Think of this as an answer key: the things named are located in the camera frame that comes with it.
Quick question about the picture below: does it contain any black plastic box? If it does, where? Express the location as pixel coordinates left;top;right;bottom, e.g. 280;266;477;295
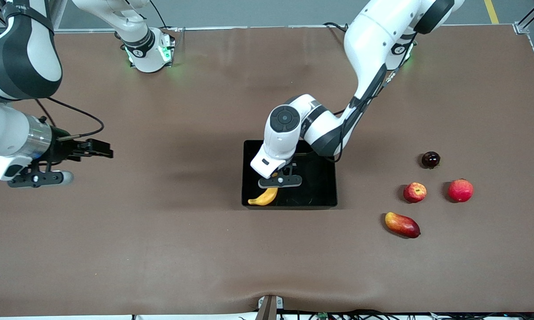
242;140;338;209

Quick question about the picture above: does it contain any yellow banana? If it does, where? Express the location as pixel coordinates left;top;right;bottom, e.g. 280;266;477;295
248;173;280;206

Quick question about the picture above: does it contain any red yellow striped apple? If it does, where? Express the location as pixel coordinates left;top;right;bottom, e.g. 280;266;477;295
403;182;427;204

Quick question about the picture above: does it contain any brown table cover mat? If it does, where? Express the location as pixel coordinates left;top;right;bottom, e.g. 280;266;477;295
0;24;534;317

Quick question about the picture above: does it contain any red yellow mango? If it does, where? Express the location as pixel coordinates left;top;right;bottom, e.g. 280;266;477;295
385;212;421;239

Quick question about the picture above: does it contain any dark purple plum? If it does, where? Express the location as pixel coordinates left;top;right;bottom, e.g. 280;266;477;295
422;151;441;169

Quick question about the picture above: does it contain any metal table edge clamp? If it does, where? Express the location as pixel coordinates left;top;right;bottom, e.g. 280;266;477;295
256;295;284;320

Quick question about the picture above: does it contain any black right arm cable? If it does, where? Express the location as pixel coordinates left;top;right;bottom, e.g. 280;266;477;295
34;97;105;140

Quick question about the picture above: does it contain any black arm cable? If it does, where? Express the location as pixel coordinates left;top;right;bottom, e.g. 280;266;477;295
331;40;418;163
34;97;105;140

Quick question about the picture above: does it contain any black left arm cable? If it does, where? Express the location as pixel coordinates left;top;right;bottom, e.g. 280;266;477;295
331;40;418;163

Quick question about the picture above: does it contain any aluminium frame profile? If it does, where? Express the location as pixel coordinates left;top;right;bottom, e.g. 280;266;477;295
49;0;68;31
514;0;534;92

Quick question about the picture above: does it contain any black right base cable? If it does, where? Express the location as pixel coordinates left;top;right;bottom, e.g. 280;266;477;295
149;0;168;28

